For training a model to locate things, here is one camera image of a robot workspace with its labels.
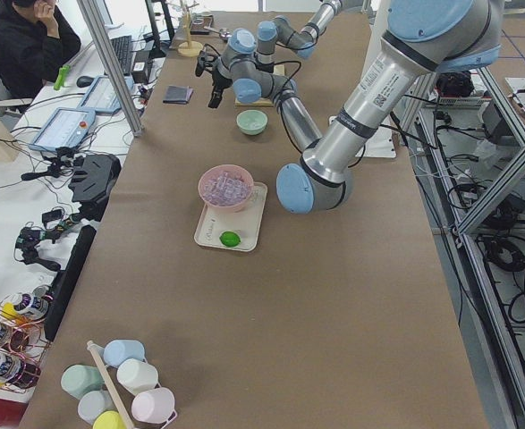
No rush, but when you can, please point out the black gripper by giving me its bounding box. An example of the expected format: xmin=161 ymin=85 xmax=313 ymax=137
xmin=194 ymin=50 xmax=232 ymax=108

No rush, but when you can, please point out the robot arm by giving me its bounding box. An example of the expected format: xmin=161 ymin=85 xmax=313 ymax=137
xmin=195 ymin=0 xmax=504 ymax=214
xmin=255 ymin=0 xmax=364 ymax=72

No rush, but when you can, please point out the mint green bowl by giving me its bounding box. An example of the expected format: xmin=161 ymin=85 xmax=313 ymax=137
xmin=236 ymin=109 xmax=268 ymax=136

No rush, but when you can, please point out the pink bowl of ice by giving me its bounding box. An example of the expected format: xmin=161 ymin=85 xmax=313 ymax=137
xmin=198 ymin=164 xmax=254 ymax=213

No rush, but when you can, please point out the folded grey cloth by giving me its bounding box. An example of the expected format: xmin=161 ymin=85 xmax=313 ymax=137
xmin=162 ymin=85 xmax=194 ymax=105

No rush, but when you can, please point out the wooden mug tree stand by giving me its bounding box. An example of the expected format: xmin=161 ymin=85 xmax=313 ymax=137
xmin=177 ymin=0 xmax=203 ymax=58

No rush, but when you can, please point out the wooden cutting board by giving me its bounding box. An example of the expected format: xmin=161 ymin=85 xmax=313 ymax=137
xmin=234 ymin=64 xmax=286 ymax=107

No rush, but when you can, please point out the black keyboard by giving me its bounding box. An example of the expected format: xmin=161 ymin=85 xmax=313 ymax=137
xmin=110 ymin=35 xmax=133 ymax=75

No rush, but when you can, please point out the blue teach pendant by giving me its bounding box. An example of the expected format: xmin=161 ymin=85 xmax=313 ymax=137
xmin=77 ymin=75 xmax=121 ymax=114
xmin=28 ymin=107 xmax=96 ymax=152

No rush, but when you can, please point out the cream rectangular tray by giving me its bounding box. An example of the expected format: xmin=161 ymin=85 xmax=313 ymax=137
xmin=194 ymin=182 xmax=267 ymax=252

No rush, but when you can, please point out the computer mouse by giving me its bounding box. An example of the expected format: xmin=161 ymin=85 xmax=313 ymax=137
xmin=76 ymin=76 xmax=94 ymax=88

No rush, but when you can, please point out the green lime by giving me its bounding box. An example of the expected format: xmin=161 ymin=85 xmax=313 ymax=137
xmin=219 ymin=231 xmax=241 ymax=248

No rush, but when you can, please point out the black controller device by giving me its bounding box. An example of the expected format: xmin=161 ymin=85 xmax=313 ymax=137
xmin=68 ymin=154 xmax=122 ymax=222

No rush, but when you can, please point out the green handheld tool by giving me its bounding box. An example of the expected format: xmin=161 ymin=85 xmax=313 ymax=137
xmin=53 ymin=64 xmax=71 ymax=91

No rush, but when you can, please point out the seated person in black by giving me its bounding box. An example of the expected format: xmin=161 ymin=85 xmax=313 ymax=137
xmin=0 ymin=1 xmax=81 ymax=98

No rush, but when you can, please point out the light blue plastic cup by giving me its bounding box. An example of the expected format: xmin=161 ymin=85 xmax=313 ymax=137
xmin=103 ymin=339 xmax=146 ymax=368

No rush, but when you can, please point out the white plastic cup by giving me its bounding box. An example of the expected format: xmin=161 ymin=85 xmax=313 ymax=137
xmin=116 ymin=358 xmax=158 ymax=395

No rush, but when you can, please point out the pink plastic cup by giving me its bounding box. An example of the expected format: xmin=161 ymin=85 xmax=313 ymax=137
xmin=131 ymin=387 xmax=177 ymax=424

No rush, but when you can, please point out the pale green plastic cup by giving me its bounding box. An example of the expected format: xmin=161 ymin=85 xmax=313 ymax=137
xmin=60 ymin=365 xmax=104 ymax=400

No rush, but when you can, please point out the grey plastic cup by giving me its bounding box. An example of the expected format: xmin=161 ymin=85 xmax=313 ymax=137
xmin=77 ymin=391 xmax=115 ymax=425

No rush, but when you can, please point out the yellow plastic cup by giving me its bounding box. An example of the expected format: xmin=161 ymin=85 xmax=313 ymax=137
xmin=92 ymin=410 xmax=126 ymax=429

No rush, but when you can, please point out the aluminium frame post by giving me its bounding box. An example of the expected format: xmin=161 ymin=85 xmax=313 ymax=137
xmin=77 ymin=0 xmax=143 ymax=138

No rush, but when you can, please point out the white wire cup rack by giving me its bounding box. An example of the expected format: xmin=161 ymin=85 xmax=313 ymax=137
xmin=86 ymin=340 xmax=179 ymax=429

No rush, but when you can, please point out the copper wire bottle rack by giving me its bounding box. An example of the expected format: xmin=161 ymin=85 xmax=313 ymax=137
xmin=0 ymin=290 xmax=52 ymax=394

